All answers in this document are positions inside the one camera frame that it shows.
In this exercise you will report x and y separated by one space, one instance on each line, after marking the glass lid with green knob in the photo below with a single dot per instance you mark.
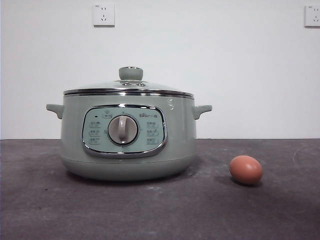
130 73

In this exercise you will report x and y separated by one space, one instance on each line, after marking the brown egg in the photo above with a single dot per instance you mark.
246 170

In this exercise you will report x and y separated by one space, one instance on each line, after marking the pale green electric cooking pot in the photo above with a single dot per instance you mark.
130 165

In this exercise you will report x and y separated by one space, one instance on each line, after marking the white wall socket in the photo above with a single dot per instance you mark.
104 15
312 16

